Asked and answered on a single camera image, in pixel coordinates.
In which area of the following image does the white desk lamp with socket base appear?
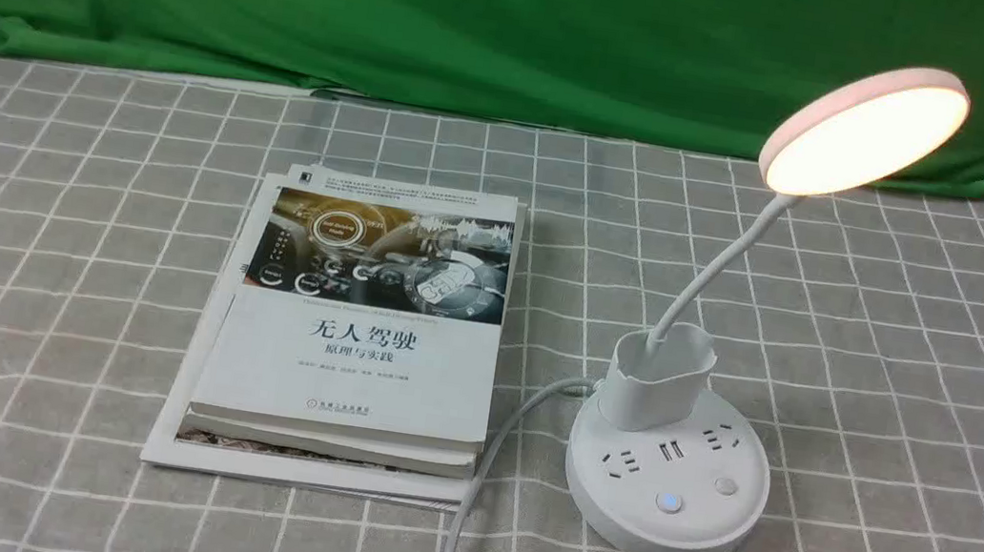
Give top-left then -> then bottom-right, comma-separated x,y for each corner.
564,66 -> 973,552

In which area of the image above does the white book with car cover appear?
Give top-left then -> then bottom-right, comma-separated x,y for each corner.
191,166 -> 526,452

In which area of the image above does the large white bottom book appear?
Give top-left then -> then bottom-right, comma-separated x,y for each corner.
138,159 -> 529,518

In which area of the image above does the green backdrop cloth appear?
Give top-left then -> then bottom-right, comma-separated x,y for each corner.
0,0 -> 984,197

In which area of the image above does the white lamp power cable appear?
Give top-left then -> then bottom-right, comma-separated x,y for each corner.
441,359 -> 602,552

